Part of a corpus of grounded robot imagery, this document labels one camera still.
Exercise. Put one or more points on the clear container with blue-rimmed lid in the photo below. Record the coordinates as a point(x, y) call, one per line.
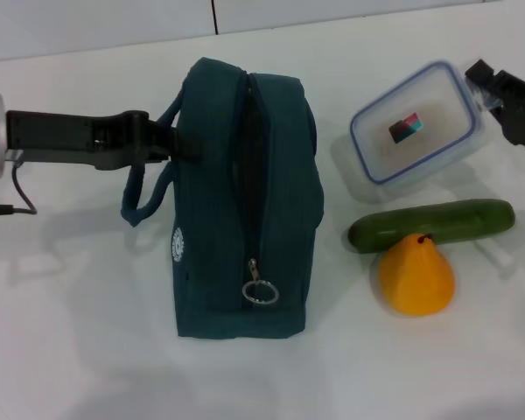
point(415, 127)

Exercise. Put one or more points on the green cucumber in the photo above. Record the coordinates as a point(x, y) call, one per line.
point(433, 223)

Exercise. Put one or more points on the yellow pear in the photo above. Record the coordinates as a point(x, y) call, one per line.
point(415, 280)

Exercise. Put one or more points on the teal insulated lunch bag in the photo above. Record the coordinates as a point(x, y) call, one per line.
point(245, 197)

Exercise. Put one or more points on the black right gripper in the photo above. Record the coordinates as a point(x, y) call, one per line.
point(522, 114)

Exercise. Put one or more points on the small red and teal card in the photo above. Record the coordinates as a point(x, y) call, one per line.
point(404, 128)

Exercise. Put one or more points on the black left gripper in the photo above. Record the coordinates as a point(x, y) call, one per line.
point(70, 135)

